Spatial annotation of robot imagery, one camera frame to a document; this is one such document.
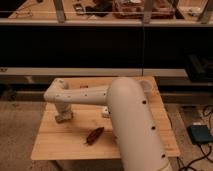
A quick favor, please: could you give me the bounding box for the white rectangular block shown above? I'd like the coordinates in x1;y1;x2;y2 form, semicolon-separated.
101;106;110;118

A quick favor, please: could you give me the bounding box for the red tray on shelf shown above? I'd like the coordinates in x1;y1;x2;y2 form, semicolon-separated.
113;0;174;19

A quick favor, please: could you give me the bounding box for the black box at right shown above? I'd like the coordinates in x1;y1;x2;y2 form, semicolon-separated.
185;55;213;82

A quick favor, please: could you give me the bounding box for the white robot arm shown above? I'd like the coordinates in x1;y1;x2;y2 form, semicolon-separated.
44;77;173;171

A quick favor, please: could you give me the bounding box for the wooden table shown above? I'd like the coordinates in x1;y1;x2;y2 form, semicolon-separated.
31;76;180;161

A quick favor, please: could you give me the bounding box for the black cable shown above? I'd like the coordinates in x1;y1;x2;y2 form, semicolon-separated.
175;105;213;171

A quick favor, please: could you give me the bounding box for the black device on shelf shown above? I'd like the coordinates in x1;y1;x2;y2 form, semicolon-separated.
73;3;86;15

